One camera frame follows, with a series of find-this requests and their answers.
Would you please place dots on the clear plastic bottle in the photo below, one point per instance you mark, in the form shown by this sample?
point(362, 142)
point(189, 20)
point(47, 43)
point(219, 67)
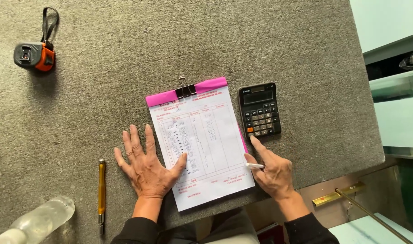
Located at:
point(37, 222)

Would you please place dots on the brass T-square ruler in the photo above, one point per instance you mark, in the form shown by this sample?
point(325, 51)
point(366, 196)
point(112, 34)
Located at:
point(355, 200)

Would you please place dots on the person's left hand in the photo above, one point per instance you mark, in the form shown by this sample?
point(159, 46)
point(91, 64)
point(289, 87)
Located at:
point(148, 171)

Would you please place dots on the plaid cloth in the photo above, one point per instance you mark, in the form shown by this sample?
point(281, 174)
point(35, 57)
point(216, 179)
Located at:
point(412, 61)

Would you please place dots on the black desk calculator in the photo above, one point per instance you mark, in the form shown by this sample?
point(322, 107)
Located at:
point(259, 110)

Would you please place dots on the white pen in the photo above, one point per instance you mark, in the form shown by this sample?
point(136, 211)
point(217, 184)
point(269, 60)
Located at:
point(255, 165)

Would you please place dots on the pink invoice pad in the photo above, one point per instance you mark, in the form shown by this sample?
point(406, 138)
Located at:
point(201, 142)

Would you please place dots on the black binder clip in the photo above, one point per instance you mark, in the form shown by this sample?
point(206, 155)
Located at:
point(184, 88)

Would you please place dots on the orange grey tape measure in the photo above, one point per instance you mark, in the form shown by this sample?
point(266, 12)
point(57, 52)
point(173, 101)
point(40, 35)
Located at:
point(37, 47)

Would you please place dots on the red stool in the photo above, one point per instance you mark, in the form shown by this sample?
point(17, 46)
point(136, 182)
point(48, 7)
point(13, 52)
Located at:
point(270, 233)

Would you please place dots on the person's right hand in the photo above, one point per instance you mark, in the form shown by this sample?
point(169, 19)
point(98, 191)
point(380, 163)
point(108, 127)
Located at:
point(276, 174)

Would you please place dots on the stacked glass sheets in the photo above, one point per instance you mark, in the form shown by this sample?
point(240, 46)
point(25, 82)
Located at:
point(396, 88)

